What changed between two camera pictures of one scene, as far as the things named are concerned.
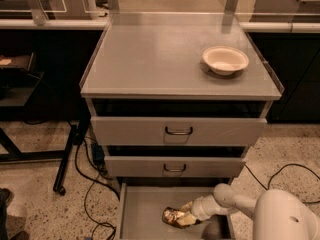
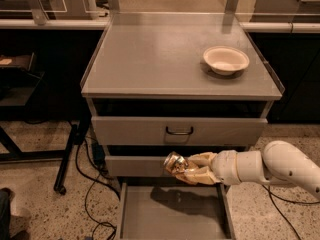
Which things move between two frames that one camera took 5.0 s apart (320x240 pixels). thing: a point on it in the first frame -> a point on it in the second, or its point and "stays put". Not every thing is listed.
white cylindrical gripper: [199, 211] -> [224, 167]
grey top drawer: [171, 131] stays put
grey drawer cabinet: [176, 99] stays put
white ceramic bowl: [225, 60] stays put
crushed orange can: [168, 215] -> [175, 163]
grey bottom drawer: [141, 207] stays put
